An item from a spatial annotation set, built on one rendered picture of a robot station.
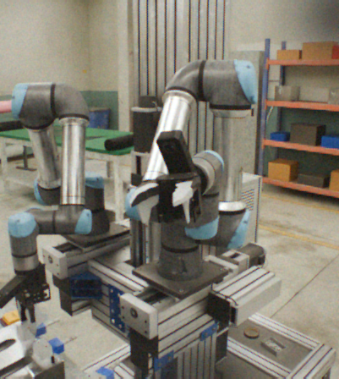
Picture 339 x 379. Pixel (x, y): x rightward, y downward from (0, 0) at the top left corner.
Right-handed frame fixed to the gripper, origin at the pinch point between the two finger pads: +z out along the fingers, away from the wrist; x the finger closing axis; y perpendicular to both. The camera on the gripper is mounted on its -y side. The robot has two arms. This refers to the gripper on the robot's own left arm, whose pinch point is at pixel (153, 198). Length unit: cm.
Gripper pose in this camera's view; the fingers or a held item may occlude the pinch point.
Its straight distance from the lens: 63.0
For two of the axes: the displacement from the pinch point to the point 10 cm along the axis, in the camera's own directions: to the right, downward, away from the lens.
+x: -9.3, 0.4, 3.7
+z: -3.5, 2.6, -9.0
